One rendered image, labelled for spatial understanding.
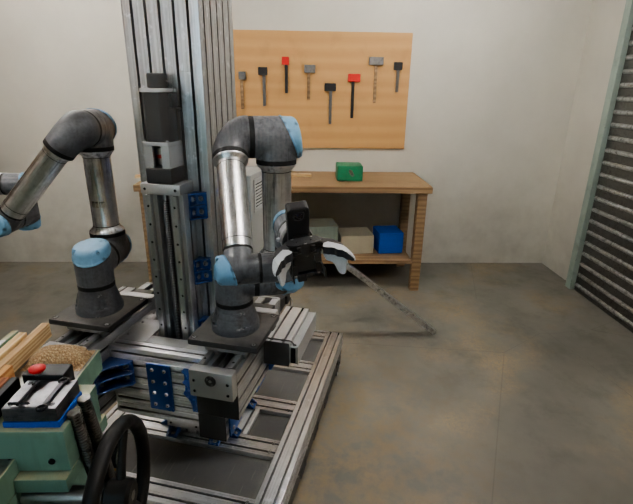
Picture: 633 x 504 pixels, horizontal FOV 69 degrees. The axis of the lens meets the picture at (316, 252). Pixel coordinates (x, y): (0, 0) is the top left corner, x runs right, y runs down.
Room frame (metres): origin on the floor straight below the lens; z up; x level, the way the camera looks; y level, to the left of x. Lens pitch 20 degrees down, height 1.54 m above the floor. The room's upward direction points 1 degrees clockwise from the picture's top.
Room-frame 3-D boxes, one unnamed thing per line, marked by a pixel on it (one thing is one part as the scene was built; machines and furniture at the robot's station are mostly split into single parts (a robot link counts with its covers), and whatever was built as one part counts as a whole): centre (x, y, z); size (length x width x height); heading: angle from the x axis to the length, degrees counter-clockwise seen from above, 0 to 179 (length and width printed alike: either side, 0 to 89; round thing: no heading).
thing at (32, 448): (0.73, 0.51, 0.91); 0.15 x 0.14 x 0.09; 2
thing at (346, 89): (3.97, 0.26, 1.50); 2.00 x 0.04 x 0.90; 92
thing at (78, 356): (0.97, 0.63, 0.92); 0.14 x 0.09 x 0.04; 92
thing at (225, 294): (1.31, 0.25, 0.98); 0.13 x 0.12 x 0.14; 103
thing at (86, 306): (1.42, 0.73, 0.87); 0.15 x 0.15 x 0.10
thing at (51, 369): (0.73, 0.51, 0.99); 0.13 x 0.11 x 0.06; 2
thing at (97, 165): (1.55, 0.74, 1.19); 0.15 x 0.12 x 0.55; 1
